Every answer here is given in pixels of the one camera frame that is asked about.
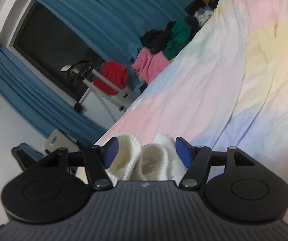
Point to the white sweatpants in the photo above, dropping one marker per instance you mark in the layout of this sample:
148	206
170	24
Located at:
157	161

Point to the red garment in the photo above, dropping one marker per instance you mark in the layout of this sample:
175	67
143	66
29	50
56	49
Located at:
114	72

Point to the white garment steamer stand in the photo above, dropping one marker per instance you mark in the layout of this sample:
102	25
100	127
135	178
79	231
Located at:
85	71

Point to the right blue curtain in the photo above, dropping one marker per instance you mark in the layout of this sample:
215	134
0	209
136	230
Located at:
113	28

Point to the white and black chair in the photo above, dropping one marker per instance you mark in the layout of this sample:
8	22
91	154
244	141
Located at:
57	140

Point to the green garment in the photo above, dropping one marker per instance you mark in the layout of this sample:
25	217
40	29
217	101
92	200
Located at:
180	35

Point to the pink garment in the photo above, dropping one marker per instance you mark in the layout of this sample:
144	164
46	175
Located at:
148	66

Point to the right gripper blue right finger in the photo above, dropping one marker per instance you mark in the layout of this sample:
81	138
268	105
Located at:
197	161

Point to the black garment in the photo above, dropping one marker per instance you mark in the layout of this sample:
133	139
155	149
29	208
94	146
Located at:
156	40

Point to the dark window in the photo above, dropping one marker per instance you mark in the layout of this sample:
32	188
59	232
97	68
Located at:
44	44

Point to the left blue curtain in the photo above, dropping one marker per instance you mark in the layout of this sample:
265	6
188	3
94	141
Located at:
39	105

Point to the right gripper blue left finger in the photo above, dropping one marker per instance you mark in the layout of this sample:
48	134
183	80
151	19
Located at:
97	159

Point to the blue curtain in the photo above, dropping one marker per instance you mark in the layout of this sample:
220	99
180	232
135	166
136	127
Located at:
113	28
39	105

